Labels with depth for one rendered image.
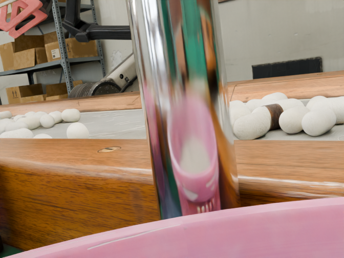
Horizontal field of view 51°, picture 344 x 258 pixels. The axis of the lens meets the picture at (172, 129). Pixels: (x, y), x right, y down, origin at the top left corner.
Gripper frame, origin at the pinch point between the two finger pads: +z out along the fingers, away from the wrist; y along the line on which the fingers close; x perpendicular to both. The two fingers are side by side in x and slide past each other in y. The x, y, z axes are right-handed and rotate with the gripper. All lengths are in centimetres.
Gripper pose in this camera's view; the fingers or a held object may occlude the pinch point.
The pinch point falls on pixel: (9, 29)
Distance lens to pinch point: 74.2
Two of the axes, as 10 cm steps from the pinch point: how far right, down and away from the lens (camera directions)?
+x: -8.2, -4.9, -2.9
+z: -5.0, 8.6, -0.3
